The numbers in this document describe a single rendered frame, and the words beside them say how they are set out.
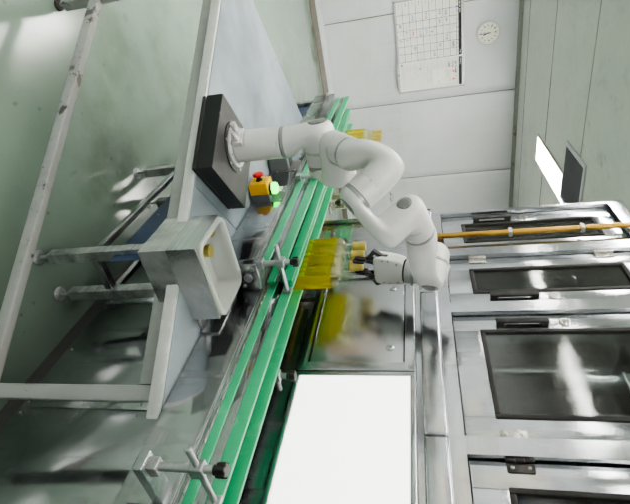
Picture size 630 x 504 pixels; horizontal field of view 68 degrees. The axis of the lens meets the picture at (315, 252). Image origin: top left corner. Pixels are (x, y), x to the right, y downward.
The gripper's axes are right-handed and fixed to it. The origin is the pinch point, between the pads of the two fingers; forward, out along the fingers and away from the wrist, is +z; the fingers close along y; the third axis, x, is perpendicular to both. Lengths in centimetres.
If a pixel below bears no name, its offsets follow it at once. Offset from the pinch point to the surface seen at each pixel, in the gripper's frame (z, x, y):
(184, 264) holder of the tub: 26, 47, 29
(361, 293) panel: 1.5, -1.0, -12.5
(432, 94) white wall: 108, -571, -102
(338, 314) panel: 5.3, 11.0, -12.6
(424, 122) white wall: 121, -568, -142
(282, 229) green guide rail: 24.4, 3.4, 13.8
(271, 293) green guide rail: 19.2, 24.6, 4.1
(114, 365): 71, 50, -15
